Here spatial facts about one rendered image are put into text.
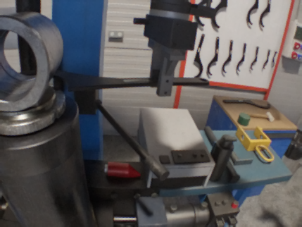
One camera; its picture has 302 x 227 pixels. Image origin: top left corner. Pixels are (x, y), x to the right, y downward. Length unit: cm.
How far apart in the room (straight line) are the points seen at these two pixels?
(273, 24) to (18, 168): 293
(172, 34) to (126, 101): 227
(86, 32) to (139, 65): 174
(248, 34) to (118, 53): 162
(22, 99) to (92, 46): 44
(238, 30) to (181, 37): 232
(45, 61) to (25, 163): 16
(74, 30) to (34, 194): 53
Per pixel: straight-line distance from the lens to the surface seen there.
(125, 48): 235
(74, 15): 72
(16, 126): 33
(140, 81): 39
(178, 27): 33
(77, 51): 73
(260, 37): 284
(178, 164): 70
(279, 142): 200
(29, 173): 35
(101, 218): 76
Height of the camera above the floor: 166
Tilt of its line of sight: 29 degrees down
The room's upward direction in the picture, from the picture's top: 7 degrees clockwise
